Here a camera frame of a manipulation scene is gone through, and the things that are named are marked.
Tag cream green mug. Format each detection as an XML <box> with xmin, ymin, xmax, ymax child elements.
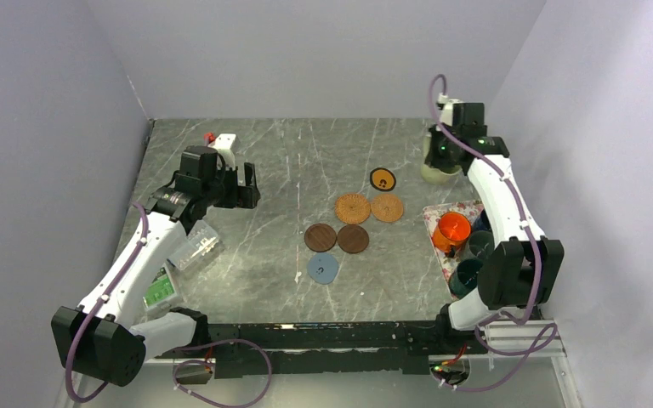
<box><xmin>420</xmin><ymin>135</ymin><xmax>462</xmax><ymax>185</ymax></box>

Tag orange black cup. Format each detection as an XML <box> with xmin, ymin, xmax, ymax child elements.
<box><xmin>369</xmin><ymin>167</ymin><xmax>396</xmax><ymax>192</ymax></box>

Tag orange glossy mug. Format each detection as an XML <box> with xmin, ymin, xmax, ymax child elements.
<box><xmin>431</xmin><ymin>212</ymin><xmax>471</xmax><ymax>258</ymax></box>

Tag woven orange coaster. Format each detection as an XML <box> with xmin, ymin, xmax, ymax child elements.
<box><xmin>370</xmin><ymin>193</ymin><xmax>404</xmax><ymax>223</ymax></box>
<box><xmin>334</xmin><ymin>193</ymin><xmax>372</xmax><ymax>224</ymax></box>

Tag dark wooden coaster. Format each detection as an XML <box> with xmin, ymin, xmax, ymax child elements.
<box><xmin>337</xmin><ymin>224</ymin><xmax>370</xmax><ymax>254</ymax></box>
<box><xmin>304</xmin><ymin>223</ymin><xmax>337</xmax><ymax>252</ymax></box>

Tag blue round coaster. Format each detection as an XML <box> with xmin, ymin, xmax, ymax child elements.
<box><xmin>307</xmin><ymin>252</ymin><xmax>339</xmax><ymax>285</ymax></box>

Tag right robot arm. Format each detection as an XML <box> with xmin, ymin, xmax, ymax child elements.
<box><xmin>425</xmin><ymin>94</ymin><xmax>565</xmax><ymax>353</ymax></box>

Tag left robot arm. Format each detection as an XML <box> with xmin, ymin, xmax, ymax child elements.
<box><xmin>51</xmin><ymin>144</ymin><xmax>260</xmax><ymax>387</ymax></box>

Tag clear plastic screw box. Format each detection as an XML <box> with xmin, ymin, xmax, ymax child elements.
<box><xmin>168</xmin><ymin>220</ymin><xmax>223</xmax><ymax>271</ymax></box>

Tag floral pattern tray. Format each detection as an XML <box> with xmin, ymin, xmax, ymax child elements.
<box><xmin>422</xmin><ymin>200</ymin><xmax>484</xmax><ymax>301</ymax></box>

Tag navy blue mug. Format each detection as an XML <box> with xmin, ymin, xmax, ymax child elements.
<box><xmin>472</xmin><ymin>211</ymin><xmax>491</xmax><ymax>232</ymax></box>

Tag dark green mug upper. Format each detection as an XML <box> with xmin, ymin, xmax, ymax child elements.
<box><xmin>464</xmin><ymin>230</ymin><xmax>495</xmax><ymax>262</ymax></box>

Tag green label plastic box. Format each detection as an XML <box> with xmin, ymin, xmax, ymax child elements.
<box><xmin>143</xmin><ymin>262</ymin><xmax>183</xmax><ymax>315</ymax></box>

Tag dark teal mug lower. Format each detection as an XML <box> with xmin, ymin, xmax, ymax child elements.
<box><xmin>447</xmin><ymin>258</ymin><xmax>483</xmax><ymax>299</ymax></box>

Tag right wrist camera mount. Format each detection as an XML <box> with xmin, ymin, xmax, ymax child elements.
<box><xmin>436</xmin><ymin>93</ymin><xmax>463</xmax><ymax>127</ymax></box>

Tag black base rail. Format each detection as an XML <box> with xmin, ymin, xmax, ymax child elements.
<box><xmin>159</xmin><ymin>319</ymin><xmax>487</xmax><ymax>379</ymax></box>

